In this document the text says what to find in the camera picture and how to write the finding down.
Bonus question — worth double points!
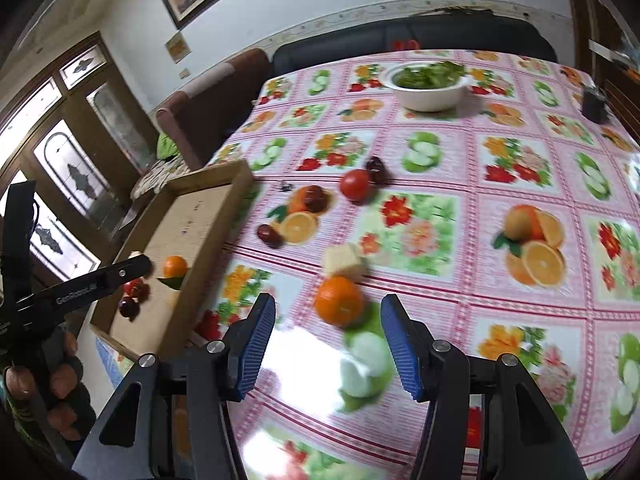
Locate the red jujube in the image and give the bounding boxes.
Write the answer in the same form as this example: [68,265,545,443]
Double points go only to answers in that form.
[257,223,285,249]

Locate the dark cherry tomato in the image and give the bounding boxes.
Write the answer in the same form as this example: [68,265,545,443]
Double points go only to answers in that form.
[302,185,331,213]

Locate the mandarin with green leaf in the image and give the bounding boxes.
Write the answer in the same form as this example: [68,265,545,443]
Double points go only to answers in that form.
[157,255,190,291]

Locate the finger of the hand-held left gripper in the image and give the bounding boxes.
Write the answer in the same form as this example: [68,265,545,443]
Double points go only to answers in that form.
[14,254,152,327]

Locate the wooden tray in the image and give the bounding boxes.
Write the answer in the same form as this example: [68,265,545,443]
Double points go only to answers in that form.
[89,160,255,363]

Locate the dark purple plum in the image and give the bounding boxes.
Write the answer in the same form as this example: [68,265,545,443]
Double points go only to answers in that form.
[365,156,388,185]

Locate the small black motor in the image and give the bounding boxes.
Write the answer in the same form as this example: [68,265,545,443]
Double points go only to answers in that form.
[581,86,608,123]

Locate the wooden glass door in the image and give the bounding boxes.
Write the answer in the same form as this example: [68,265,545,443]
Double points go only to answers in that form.
[0,30,161,286]

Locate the white bowl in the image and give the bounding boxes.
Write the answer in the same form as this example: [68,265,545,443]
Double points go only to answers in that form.
[379,60,473,112]

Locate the person's left hand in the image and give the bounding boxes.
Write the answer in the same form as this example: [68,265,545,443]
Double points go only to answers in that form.
[2,331,98,443]

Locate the green cushion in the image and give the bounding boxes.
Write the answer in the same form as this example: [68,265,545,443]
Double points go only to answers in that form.
[157,132,181,160]

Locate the brown armchair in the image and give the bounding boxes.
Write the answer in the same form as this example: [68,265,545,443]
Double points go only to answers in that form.
[156,49,273,171]

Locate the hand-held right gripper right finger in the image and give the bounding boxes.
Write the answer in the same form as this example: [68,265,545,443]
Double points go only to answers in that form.
[380,294,588,480]

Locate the orange mandarin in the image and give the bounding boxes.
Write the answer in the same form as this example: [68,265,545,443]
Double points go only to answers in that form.
[314,276,365,328]

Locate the green leafy vegetables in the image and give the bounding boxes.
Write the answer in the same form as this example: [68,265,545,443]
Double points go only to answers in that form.
[394,61,466,88]

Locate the small wall calendar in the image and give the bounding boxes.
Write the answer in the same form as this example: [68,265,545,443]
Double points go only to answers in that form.
[165,32,191,64]

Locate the black leather sofa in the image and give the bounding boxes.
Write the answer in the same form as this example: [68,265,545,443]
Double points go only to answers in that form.
[270,14,558,81]

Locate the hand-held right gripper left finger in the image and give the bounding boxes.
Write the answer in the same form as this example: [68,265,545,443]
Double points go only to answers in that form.
[72,292,278,480]

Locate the floral blanket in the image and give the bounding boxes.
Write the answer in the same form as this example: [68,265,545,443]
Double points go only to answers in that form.
[131,157,201,196]

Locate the blue patterned tablecloth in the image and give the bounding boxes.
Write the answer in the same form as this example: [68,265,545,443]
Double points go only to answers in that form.
[95,337,133,386]

